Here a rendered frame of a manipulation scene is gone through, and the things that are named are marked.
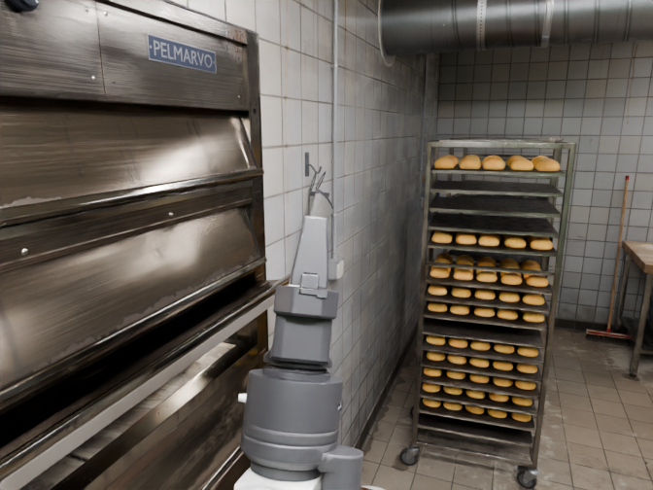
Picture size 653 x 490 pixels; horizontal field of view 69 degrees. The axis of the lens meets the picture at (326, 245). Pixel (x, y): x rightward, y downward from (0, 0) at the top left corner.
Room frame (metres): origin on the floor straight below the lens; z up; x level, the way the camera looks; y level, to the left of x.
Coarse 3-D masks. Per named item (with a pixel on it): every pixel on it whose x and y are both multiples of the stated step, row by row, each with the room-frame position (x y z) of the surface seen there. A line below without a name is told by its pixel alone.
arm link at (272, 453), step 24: (264, 432) 0.35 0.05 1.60; (288, 432) 0.35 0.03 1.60; (336, 432) 0.37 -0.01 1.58; (264, 456) 0.34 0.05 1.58; (288, 456) 0.34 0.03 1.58; (312, 456) 0.34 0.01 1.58; (336, 456) 0.35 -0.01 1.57; (360, 456) 0.35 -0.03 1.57; (240, 480) 0.35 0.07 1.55; (264, 480) 0.34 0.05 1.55; (288, 480) 0.34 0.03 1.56; (312, 480) 0.35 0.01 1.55; (336, 480) 0.34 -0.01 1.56; (360, 480) 0.35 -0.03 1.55
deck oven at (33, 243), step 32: (256, 64) 1.44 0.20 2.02; (256, 96) 1.43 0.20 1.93; (256, 128) 1.43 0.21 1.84; (256, 160) 1.42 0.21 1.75; (192, 192) 1.12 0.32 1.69; (224, 192) 1.26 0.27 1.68; (256, 192) 1.41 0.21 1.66; (32, 224) 0.74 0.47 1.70; (64, 224) 0.79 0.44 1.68; (96, 224) 0.86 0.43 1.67; (128, 224) 0.94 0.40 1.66; (160, 224) 1.02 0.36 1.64; (256, 224) 1.41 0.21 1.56; (0, 256) 0.69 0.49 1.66; (32, 256) 0.74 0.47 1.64; (224, 288) 1.39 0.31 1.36; (160, 320) 0.99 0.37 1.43; (256, 320) 1.39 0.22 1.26; (224, 384) 1.21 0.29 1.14; (192, 416) 1.07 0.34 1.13; (160, 448) 0.96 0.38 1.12; (128, 480) 0.86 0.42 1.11
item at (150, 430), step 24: (240, 360) 1.29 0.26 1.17; (192, 384) 1.14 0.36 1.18; (216, 384) 1.17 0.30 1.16; (168, 408) 1.03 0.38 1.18; (192, 408) 1.07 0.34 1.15; (144, 432) 0.94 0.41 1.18; (168, 432) 0.99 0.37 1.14; (96, 456) 0.86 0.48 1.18; (120, 456) 0.86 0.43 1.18; (72, 480) 0.79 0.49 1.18; (96, 480) 0.79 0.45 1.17
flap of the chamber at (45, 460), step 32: (256, 288) 1.29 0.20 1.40; (192, 320) 1.07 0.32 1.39; (128, 352) 0.91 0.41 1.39; (160, 352) 0.88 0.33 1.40; (192, 352) 0.86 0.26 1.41; (64, 384) 0.79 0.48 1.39; (96, 384) 0.76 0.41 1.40; (160, 384) 0.77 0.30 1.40; (0, 416) 0.69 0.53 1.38; (32, 416) 0.67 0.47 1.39; (64, 416) 0.66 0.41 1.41; (96, 416) 0.64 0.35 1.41; (0, 448) 0.59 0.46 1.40; (64, 448) 0.59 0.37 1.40
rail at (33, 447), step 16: (272, 288) 1.19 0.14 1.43; (256, 304) 1.10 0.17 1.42; (224, 320) 0.98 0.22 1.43; (192, 336) 0.89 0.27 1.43; (208, 336) 0.92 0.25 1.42; (176, 352) 0.82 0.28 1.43; (144, 368) 0.76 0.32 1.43; (160, 368) 0.78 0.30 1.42; (128, 384) 0.71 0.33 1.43; (96, 400) 0.66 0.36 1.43; (112, 400) 0.67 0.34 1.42; (80, 416) 0.62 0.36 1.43; (48, 432) 0.58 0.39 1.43; (64, 432) 0.59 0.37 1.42; (16, 448) 0.55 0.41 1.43; (32, 448) 0.55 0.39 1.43; (0, 464) 0.51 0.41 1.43; (16, 464) 0.53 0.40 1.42; (0, 480) 0.51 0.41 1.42
